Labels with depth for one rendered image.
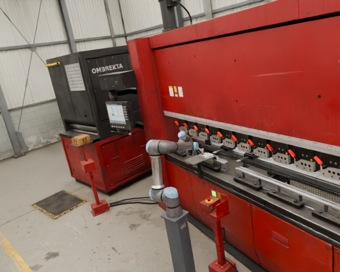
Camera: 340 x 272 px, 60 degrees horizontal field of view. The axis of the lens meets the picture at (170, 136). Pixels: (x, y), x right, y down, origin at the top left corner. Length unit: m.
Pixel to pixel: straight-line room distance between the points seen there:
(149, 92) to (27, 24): 6.31
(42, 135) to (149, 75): 6.22
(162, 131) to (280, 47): 2.08
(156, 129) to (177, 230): 1.55
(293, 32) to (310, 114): 0.52
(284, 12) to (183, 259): 2.05
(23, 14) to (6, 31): 0.68
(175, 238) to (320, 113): 1.49
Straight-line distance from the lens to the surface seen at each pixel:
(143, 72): 3.58
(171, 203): 2.48
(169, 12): 3.44
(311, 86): 2.02
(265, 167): 2.92
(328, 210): 2.28
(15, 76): 9.14
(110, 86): 3.82
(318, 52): 1.96
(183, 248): 2.69
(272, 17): 2.14
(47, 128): 9.42
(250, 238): 2.88
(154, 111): 3.66
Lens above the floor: 2.11
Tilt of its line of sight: 16 degrees down
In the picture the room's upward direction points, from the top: 10 degrees counter-clockwise
